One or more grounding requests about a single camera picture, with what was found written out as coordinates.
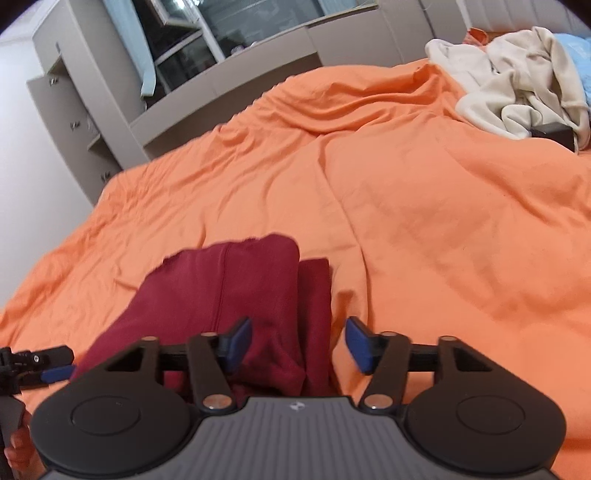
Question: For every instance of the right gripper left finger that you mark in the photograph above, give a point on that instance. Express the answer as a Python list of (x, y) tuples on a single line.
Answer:
[(211, 358)]

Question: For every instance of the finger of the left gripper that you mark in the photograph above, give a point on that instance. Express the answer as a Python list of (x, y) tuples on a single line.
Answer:
[(51, 358), (57, 374)]

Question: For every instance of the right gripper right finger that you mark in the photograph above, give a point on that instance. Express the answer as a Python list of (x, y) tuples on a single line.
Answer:
[(385, 357)]

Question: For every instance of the dark red sweater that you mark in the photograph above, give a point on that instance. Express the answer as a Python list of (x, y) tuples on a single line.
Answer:
[(288, 300)]

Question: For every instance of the left hand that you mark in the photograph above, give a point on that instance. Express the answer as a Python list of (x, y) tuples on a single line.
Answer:
[(21, 453)]

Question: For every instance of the orange duvet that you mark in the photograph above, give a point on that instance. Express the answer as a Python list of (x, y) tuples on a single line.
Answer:
[(432, 227)]

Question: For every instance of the grey built-in wardrobe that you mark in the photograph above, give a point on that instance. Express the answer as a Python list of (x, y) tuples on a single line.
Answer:
[(78, 39)]

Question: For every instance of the beige garment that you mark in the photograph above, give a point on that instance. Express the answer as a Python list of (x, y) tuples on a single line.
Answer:
[(517, 82)]

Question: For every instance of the window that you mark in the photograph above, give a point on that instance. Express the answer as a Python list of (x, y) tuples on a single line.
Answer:
[(185, 38)]

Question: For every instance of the left light blue curtain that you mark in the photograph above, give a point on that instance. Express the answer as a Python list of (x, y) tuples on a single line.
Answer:
[(129, 28)]

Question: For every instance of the grey padded headboard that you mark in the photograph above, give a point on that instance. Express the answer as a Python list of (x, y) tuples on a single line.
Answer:
[(513, 15)]

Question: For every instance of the light blue garment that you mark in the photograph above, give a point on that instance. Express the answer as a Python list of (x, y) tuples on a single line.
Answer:
[(579, 50)]

